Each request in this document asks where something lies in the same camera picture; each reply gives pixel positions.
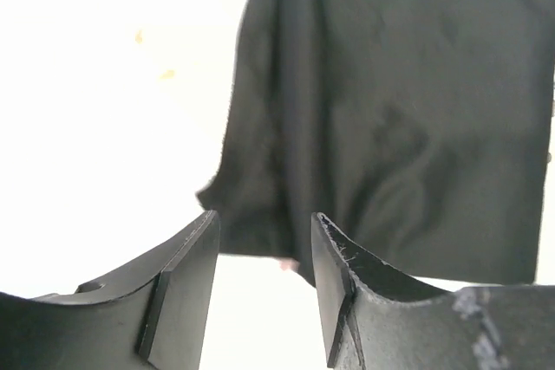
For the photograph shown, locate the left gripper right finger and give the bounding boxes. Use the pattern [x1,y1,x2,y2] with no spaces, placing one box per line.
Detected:
[311,213,554,370]

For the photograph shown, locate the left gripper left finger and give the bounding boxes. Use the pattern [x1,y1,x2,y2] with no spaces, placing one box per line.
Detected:
[1,211,219,370]

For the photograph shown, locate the black t shirt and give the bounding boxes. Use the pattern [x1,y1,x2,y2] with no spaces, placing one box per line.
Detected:
[198,0,554,284]

